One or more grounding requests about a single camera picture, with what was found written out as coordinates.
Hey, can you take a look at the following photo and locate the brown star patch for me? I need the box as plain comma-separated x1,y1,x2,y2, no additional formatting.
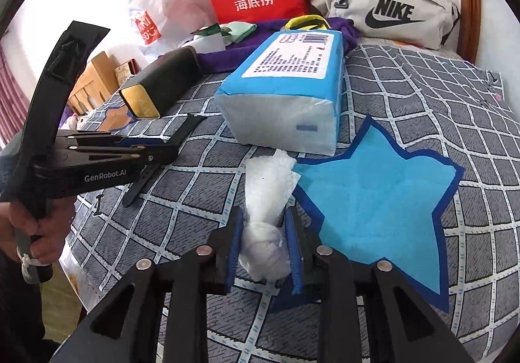
95,105,133,134

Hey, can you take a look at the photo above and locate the wooden furniture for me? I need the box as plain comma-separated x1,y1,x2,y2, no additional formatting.
67,51,123,115

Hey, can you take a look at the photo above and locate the wooden bed frame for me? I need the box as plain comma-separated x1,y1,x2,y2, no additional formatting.
453,0,482,63

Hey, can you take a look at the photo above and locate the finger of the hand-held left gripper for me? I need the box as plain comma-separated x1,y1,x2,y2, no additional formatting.
67,132,169,149
57,143,180,168

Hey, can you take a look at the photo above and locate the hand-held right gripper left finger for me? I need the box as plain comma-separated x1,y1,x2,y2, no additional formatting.
49,206,248,363

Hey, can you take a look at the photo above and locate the blue tissue pack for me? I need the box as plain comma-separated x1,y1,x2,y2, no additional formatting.
214,30,346,156

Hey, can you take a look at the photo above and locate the person's left hand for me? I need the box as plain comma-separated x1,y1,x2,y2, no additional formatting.
8,194,76,266

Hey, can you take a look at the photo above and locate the dark box with gold end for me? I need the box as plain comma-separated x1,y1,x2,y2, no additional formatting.
120,47,202,120

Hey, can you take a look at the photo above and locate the grey-green cloth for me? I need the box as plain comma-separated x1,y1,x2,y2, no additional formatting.
221,20,257,43

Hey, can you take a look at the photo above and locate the white translucent plastic bag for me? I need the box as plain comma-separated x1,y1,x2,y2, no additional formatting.
240,148,301,280

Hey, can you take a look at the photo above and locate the blue star patch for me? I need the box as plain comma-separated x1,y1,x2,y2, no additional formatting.
270,114,466,313

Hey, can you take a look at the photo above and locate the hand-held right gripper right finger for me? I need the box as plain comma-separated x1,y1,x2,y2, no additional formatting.
283,206,476,363

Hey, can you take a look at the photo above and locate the patterned brown box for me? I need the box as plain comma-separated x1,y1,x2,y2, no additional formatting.
114,59,139,83

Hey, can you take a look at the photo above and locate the purple curtain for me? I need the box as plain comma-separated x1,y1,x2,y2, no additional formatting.
0,48,31,144

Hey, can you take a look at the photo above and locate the white glove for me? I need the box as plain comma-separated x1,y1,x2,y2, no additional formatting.
185,35,226,52

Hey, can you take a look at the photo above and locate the person's left forearm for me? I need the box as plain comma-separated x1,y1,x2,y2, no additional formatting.
0,243,47,363

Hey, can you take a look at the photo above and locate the purple towel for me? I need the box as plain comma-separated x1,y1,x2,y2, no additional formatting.
195,17,362,73

